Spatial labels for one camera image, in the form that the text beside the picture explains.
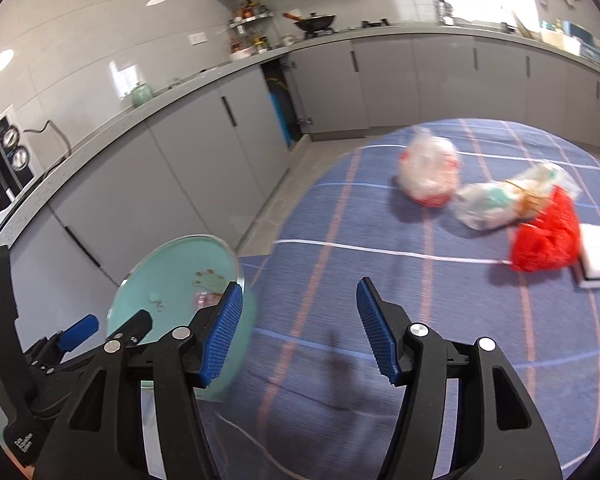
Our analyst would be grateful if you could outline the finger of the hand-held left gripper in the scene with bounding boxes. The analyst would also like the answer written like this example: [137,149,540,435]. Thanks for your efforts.
[105,309,153,348]
[55,314,100,356]

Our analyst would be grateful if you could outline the teal cartoon print trash bin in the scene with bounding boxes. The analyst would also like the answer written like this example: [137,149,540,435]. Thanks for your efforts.
[106,232,260,403]

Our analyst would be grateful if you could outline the row of condiment bottles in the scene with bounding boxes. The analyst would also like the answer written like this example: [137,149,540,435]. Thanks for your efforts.
[237,0,271,21]

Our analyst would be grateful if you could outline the black power cable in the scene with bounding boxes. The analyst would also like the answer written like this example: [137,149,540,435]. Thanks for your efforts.
[25,120,73,176]

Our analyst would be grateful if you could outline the teal ceramic kettle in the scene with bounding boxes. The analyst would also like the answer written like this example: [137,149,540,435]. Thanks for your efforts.
[130,81,156,107]

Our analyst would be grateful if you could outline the metal spice rack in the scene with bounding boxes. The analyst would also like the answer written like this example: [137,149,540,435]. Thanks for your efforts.
[227,0,276,61]

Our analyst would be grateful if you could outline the white and red plastic bag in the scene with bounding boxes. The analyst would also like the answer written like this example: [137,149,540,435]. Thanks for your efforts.
[396,126,462,208]

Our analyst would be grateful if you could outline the white plastic tub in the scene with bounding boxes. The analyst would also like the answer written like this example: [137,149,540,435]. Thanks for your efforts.
[540,27,583,54]

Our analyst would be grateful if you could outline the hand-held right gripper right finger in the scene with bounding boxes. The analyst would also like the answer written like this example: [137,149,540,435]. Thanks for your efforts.
[356,276,563,480]

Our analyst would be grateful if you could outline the blue plaid blanket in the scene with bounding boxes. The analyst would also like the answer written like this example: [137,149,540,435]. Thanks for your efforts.
[195,118,600,480]

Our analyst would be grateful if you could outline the silver microwave oven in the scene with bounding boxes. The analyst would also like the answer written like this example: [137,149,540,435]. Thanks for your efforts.
[0,105,37,231]

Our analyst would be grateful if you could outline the gas stove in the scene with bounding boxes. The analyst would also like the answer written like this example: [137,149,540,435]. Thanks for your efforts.
[305,19,401,37]

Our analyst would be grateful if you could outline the black wok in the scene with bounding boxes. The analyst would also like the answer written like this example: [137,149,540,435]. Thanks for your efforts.
[282,10,338,40]

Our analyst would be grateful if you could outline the grey lower kitchen cabinets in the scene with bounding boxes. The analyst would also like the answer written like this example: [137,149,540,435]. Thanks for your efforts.
[0,30,600,311]

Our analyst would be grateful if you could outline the cutting board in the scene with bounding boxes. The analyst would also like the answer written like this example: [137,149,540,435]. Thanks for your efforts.
[510,10,536,36]

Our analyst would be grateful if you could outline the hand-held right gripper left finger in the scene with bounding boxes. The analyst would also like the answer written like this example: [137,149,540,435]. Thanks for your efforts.
[32,281,244,480]

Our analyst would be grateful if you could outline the clear plastic bag with wrappers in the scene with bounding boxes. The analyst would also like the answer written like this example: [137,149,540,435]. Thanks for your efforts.
[454,161,583,231]

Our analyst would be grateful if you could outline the blue storage box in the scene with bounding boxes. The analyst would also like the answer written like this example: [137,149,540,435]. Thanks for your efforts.
[555,20,600,48]

